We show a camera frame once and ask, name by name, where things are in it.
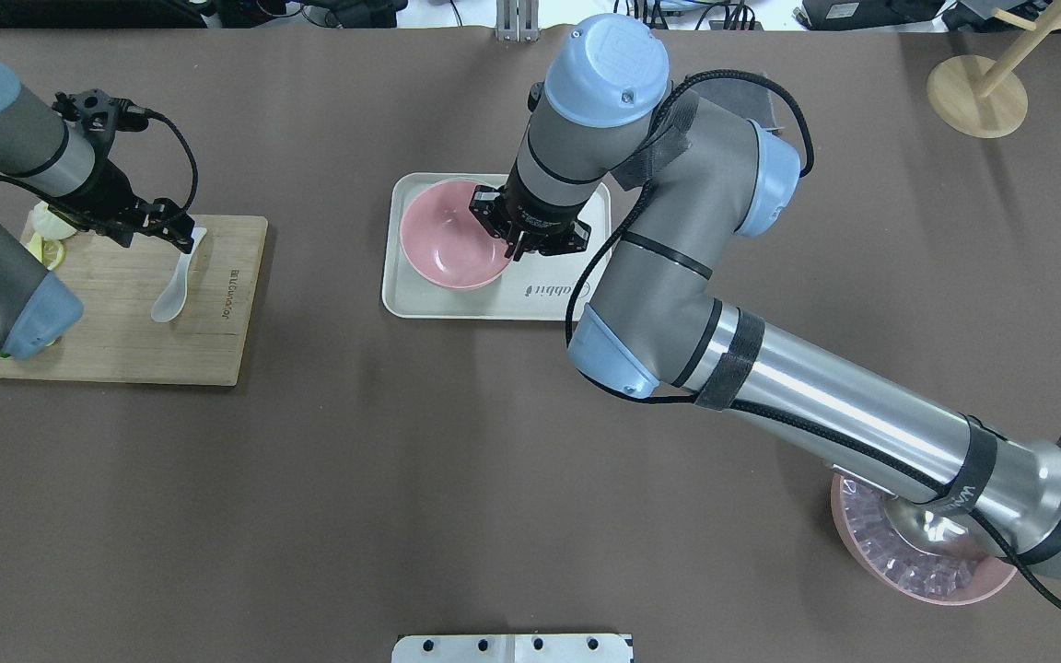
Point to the white ceramic spoon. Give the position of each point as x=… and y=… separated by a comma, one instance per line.
x=172, y=299

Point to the aluminium frame post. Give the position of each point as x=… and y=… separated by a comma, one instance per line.
x=517, y=20

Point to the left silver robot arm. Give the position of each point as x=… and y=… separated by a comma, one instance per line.
x=60, y=152

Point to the wooden mug tree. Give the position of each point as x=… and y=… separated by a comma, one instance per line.
x=982, y=97

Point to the wooden cutting board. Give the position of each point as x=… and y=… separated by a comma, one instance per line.
x=116, y=339

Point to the small pink bowl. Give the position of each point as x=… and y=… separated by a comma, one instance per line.
x=443, y=241

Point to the lemon slice near bun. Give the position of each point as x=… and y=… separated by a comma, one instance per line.
x=49, y=251

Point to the metal ice scoop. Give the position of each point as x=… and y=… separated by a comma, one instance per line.
x=930, y=533

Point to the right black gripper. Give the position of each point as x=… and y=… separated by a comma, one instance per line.
x=542, y=224

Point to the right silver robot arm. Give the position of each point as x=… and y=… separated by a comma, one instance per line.
x=606, y=107

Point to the folded grey cloth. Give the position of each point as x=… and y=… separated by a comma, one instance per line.
x=743, y=98

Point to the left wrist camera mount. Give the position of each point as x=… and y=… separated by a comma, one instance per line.
x=96, y=111

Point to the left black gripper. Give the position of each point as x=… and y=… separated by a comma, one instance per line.
x=110, y=200

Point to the large pink ice bowl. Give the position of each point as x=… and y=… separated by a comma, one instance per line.
x=873, y=541

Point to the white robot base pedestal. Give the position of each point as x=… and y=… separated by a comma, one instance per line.
x=578, y=647

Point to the beige serving tray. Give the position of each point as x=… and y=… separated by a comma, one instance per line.
x=534, y=288

